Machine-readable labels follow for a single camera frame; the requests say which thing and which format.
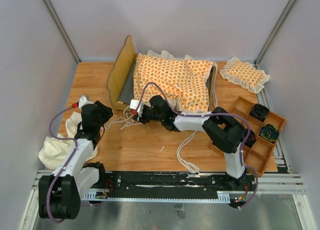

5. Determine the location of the wooden compartment organizer box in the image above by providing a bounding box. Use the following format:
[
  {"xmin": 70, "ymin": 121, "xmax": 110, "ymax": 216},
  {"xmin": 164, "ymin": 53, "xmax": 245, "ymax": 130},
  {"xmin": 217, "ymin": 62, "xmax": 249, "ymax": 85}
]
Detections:
[{"xmin": 231, "ymin": 97, "xmax": 286, "ymax": 177}]

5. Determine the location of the wooden pet bed frame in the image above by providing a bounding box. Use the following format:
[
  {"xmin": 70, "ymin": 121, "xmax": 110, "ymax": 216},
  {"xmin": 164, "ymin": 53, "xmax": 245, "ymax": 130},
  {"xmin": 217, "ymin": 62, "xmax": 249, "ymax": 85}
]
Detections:
[{"xmin": 106, "ymin": 35, "xmax": 218, "ymax": 114}]

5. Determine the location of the duck print small pillow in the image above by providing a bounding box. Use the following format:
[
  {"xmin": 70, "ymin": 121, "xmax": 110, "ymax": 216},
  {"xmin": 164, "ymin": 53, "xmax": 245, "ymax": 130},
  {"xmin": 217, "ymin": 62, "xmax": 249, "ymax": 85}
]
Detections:
[{"xmin": 220, "ymin": 56, "xmax": 270, "ymax": 94}]

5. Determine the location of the dark rolled sock upper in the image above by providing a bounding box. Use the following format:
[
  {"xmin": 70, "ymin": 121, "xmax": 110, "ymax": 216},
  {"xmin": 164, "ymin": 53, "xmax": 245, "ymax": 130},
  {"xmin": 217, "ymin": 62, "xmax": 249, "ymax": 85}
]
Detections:
[{"xmin": 249, "ymin": 104, "xmax": 270, "ymax": 122}]

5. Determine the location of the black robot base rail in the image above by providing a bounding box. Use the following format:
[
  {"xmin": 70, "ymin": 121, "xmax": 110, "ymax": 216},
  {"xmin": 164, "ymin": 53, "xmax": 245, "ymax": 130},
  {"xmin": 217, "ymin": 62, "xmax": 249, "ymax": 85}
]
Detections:
[{"xmin": 35, "ymin": 170, "xmax": 306, "ymax": 203}]

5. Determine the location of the dark rolled sock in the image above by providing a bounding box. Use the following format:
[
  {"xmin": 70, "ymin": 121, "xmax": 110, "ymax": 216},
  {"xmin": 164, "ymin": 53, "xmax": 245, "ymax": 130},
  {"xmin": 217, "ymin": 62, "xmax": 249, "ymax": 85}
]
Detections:
[
  {"xmin": 249, "ymin": 104, "xmax": 270, "ymax": 122},
  {"xmin": 240, "ymin": 129, "xmax": 257, "ymax": 148},
  {"xmin": 259, "ymin": 124, "xmax": 280, "ymax": 144}
]

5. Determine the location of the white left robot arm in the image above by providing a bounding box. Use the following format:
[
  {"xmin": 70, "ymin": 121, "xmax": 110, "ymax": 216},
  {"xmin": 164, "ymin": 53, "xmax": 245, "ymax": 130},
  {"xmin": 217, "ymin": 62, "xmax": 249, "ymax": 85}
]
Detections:
[{"xmin": 38, "ymin": 96, "xmax": 113, "ymax": 223}]

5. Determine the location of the duck print bed cover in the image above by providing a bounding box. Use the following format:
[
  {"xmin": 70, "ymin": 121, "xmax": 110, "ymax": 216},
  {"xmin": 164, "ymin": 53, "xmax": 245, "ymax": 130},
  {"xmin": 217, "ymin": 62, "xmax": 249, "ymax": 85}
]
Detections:
[{"xmin": 102, "ymin": 49, "xmax": 220, "ymax": 174}]

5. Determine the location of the cream cloth pile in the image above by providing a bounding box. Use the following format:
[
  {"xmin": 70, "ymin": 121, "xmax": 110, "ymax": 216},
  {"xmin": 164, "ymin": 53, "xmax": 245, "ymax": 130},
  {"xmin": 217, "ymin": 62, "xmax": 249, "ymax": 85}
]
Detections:
[{"xmin": 38, "ymin": 112, "xmax": 82, "ymax": 170}]

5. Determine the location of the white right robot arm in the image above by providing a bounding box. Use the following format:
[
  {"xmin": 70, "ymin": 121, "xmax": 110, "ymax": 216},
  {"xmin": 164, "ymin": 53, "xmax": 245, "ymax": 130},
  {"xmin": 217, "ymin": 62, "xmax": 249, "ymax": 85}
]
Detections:
[{"xmin": 134, "ymin": 95, "xmax": 245, "ymax": 190}]

